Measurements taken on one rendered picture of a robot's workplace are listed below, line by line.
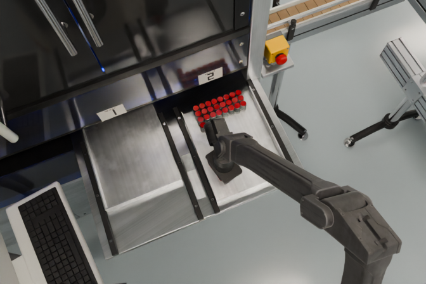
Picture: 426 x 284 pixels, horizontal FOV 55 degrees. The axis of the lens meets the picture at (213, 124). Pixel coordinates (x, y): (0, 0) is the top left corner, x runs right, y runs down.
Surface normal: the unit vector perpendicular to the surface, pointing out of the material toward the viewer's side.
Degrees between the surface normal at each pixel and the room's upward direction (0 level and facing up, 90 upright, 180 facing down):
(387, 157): 0
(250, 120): 0
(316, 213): 67
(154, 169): 0
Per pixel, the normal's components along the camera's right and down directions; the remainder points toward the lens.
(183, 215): -0.04, -0.39
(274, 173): -0.89, 0.07
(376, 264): 0.45, 0.35
